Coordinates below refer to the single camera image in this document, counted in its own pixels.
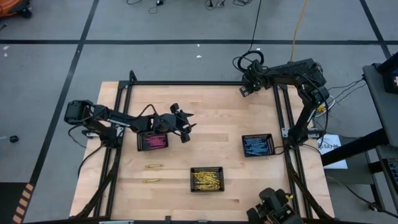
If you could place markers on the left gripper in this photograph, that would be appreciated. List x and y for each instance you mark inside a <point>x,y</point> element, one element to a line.
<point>171,123</point>

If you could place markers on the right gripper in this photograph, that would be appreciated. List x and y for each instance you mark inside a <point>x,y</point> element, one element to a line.
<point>255,77</point>

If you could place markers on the black slotted plastic basket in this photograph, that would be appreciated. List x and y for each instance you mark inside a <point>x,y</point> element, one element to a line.
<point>272,144</point>
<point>139,143</point>
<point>191,179</point>

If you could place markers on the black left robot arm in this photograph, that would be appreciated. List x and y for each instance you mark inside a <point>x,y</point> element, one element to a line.
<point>118,118</point>

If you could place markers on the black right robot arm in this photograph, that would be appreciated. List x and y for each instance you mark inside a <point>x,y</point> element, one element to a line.
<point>298,77</point>

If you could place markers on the black computer case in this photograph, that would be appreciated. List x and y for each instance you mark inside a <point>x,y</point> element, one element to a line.
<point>298,64</point>

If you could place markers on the white printed paper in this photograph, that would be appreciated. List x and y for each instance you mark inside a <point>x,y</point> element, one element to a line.
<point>334,155</point>

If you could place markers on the black device with yellow tag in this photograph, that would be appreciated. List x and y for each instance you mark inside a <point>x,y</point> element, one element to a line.
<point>270,199</point>

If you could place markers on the black desk beam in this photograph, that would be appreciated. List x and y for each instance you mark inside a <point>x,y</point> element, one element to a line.
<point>354,147</point>

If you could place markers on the grey desk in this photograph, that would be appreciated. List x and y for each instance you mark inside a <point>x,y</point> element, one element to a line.
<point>381,109</point>

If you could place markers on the black monitor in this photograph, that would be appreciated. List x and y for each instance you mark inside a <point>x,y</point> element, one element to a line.
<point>391,77</point>

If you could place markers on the laptop keyboard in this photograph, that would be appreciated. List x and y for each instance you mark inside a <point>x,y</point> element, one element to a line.
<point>393,171</point>

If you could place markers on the small black floor object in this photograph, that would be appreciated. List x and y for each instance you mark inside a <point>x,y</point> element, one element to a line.
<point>14,139</point>

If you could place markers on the orange object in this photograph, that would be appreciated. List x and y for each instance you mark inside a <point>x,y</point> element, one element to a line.
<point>11,6</point>

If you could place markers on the black table frame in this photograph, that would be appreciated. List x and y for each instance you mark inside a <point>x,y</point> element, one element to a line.
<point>186,83</point>

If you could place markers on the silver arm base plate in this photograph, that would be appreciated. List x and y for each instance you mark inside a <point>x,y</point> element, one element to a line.
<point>90,135</point>
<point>284,132</point>

